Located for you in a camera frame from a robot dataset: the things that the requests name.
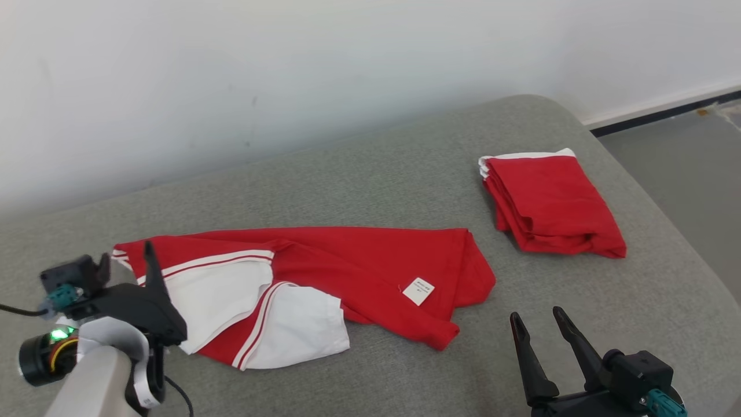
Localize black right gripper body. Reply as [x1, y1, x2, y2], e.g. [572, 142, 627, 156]
[531, 388, 655, 417]

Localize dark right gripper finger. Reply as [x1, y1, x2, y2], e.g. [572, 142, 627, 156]
[509, 312, 560, 406]
[553, 306, 608, 392]

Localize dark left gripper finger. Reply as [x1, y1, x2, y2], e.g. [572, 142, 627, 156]
[144, 240, 169, 294]

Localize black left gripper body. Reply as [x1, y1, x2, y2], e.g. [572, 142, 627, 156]
[72, 283, 188, 347]

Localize red shorts with white stripe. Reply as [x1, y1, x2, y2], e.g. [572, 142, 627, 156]
[478, 148, 628, 259]

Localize red white jersey shirt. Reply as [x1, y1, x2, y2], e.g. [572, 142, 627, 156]
[111, 226, 497, 371]

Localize grey fabric sofa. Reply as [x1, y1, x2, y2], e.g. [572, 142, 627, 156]
[0, 94, 741, 417]

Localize black strip under baseboard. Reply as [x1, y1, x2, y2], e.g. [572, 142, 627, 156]
[590, 90, 741, 138]

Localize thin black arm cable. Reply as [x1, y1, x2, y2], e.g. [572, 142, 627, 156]
[164, 375, 195, 417]

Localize black camera cable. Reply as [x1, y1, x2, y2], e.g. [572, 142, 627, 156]
[0, 303, 52, 319]

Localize white wall baseboard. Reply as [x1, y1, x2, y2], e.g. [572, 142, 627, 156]
[581, 78, 741, 129]

